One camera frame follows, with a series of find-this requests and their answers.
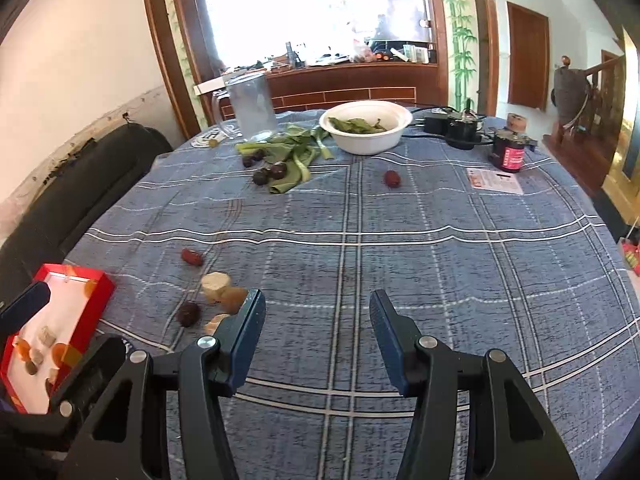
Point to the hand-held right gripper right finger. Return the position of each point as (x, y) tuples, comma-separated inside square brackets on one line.
[(387, 345)]

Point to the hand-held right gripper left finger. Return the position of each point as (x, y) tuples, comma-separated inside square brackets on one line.
[(247, 345)]

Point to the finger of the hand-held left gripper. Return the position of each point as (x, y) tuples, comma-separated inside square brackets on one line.
[(92, 362), (25, 306)]

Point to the orange mandarin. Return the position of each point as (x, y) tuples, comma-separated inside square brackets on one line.
[(64, 354), (24, 349)]

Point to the red gift box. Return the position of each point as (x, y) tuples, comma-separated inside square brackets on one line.
[(82, 327)]

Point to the red jujube date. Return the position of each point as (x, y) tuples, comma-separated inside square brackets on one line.
[(392, 178), (191, 256), (188, 314)]

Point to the blue plaid tablecloth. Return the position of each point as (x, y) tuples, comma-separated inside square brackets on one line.
[(400, 240)]

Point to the black sofa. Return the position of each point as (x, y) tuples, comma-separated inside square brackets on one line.
[(75, 185)]

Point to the green vegetable leaves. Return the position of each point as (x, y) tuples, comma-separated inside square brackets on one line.
[(357, 125), (295, 160)]

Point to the white red paper card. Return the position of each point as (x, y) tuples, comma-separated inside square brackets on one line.
[(495, 181)]

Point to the white bowl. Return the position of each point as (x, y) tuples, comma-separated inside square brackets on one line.
[(370, 142)]

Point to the black round device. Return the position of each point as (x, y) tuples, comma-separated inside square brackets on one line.
[(464, 132)]

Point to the red jar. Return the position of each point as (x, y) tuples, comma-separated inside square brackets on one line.
[(510, 155)]

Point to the black power adapter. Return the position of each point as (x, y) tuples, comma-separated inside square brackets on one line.
[(436, 123)]

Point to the clear glass pitcher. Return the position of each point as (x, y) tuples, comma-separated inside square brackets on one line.
[(252, 105)]

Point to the brown tape roll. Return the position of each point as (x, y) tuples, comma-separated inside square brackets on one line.
[(517, 121)]

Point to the red green packet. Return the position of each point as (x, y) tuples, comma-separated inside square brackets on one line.
[(631, 256)]

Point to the white box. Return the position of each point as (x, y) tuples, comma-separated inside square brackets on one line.
[(207, 87)]

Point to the wooden counter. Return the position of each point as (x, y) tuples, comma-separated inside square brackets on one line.
[(350, 80)]

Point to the dark bag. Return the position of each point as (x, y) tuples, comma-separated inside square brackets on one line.
[(570, 90)]

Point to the wooden door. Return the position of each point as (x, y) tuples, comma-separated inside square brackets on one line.
[(527, 62)]

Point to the wooden stair railing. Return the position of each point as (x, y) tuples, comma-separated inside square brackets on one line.
[(602, 90)]

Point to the wooden window frame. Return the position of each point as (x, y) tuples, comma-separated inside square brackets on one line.
[(160, 35)]

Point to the bamboo wall painting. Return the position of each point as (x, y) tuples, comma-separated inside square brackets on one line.
[(462, 35)]

